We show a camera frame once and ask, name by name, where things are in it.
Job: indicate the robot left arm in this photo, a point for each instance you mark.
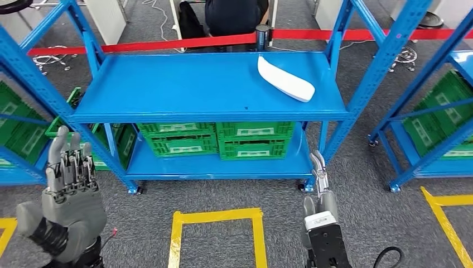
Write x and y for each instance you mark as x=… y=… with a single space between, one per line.
x=88 y=257

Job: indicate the yellow floor tape square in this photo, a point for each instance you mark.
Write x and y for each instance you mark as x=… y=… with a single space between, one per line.
x=218 y=215
x=443 y=222

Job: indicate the red barrier belt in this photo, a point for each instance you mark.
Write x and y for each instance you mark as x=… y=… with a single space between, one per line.
x=147 y=45

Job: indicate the white curved plastic part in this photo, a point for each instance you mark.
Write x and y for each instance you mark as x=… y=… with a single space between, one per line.
x=284 y=81

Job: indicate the blue metal shelf rack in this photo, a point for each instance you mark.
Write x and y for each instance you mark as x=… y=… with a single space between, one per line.
x=184 y=88
x=22 y=174
x=425 y=111

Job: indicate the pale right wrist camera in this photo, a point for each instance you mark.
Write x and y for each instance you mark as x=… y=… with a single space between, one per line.
x=327 y=240

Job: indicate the black barrier post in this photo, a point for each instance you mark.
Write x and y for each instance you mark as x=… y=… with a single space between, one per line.
x=263 y=37

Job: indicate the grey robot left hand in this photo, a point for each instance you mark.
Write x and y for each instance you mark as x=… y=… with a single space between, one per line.
x=74 y=218

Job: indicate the black backpack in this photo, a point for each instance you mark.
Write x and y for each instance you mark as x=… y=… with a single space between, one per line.
x=190 y=24

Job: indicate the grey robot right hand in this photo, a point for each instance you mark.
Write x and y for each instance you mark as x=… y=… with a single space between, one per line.
x=329 y=203

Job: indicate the black seat chrome stool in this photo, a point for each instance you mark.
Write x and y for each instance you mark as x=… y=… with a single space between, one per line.
x=430 y=20
x=51 y=59

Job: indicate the green plastic crate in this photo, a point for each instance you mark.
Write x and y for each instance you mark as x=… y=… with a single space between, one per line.
x=183 y=146
x=177 y=128
x=253 y=151
x=255 y=131
x=18 y=129
x=443 y=114
x=123 y=144

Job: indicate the person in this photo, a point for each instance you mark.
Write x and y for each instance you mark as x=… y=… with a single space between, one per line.
x=232 y=16

